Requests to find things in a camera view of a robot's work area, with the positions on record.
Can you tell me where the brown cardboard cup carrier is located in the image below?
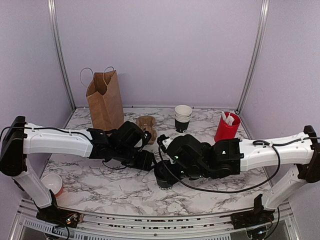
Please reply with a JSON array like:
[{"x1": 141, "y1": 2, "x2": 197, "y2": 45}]
[{"x1": 136, "y1": 116, "x2": 158, "y2": 145}]

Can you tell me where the black plastic cup lid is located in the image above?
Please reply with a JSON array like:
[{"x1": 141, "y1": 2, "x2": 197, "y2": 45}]
[{"x1": 154, "y1": 160, "x2": 174, "y2": 182}]

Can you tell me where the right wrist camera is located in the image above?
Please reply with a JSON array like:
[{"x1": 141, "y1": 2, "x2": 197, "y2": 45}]
[{"x1": 157, "y1": 134, "x2": 178, "y2": 162}]

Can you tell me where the stack of paper cups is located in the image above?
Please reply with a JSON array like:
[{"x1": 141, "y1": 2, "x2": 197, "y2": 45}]
[{"x1": 174, "y1": 104, "x2": 193, "y2": 133}]

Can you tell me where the left aluminium frame post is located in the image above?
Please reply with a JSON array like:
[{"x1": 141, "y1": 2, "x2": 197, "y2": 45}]
[{"x1": 47, "y1": 0, "x2": 76, "y2": 112}]

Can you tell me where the brown paper bag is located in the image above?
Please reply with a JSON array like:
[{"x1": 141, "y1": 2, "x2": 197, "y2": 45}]
[{"x1": 85, "y1": 66, "x2": 124, "y2": 131}]

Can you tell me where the white and orange bowl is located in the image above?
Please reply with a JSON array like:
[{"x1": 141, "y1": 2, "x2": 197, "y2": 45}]
[{"x1": 41, "y1": 173, "x2": 63, "y2": 197}]

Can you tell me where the aluminium frame post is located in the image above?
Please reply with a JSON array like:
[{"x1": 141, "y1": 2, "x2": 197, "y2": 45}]
[
  {"x1": 47, "y1": 0, "x2": 76, "y2": 112},
  {"x1": 236, "y1": 0, "x2": 270, "y2": 114}
]

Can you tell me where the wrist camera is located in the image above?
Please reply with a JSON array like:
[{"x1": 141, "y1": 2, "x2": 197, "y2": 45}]
[
  {"x1": 157, "y1": 134, "x2": 178, "y2": 162},
  {"x1": 141, "y1": 131, "x2": 152, "y2": 147}
]

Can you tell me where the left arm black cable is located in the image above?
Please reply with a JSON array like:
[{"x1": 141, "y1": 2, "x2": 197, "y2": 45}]
[{"x1": 0, "y1": 126, "x2": 131, "y2": 171}]

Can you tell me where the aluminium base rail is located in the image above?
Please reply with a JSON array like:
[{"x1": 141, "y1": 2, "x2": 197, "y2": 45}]
[{"x1": 8, "y1": 199, "x2": 302, "y2": 240}]

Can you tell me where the black paper coffee cup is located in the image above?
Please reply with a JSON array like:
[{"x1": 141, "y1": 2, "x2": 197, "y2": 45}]
[{"x1": 155, "y1": 176, "x2": 173, "y2": 191}]

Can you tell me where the right aluminium frame post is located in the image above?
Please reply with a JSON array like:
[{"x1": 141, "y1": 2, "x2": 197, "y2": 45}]
[{"x1": 236, "y1": 0, "x2": 270, "y2": 114}]

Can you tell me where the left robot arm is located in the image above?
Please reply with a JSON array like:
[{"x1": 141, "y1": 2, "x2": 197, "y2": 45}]
[{"x1": 0, "y1": 116, "x2": 156, "y2": 228}]

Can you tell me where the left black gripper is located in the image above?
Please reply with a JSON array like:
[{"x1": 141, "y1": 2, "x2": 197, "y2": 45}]
[{"x1": 113, "y1": 145, "x2": 158, "y2": 172}]

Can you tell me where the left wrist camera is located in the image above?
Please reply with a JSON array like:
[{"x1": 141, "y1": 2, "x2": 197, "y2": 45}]
[{"x1": 141, "y1": 131, "x2": 152, "y2": 147}]

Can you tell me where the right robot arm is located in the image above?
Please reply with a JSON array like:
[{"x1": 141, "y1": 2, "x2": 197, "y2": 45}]
[{"x1": 154, "y1": 125, "x2": 320, "y2": 229}]

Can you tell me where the red cylindrical container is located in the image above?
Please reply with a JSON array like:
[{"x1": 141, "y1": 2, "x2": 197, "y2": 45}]
[{"x1": 214, "y1": 112, "x2": 241, "y2": 142}]

